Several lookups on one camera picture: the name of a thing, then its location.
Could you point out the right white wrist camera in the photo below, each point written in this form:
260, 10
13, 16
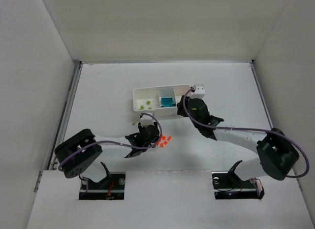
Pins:
198, 91

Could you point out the white three-compartment container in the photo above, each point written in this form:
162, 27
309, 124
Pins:
154, 95

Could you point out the square teal lego brick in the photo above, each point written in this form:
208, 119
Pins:
165, 105

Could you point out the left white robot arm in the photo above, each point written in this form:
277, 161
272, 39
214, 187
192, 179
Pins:
82, 150

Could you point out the long teal lego brick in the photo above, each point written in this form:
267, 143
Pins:
167, 101

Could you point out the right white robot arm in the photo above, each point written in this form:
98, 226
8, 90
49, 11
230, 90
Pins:
276, 156

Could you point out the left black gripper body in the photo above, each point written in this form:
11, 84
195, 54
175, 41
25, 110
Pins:
149, 134

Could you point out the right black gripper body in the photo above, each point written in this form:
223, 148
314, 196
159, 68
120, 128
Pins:
183, 109

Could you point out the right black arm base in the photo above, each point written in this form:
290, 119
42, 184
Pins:
227, 185

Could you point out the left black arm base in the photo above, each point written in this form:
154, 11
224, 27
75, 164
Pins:
111, 187

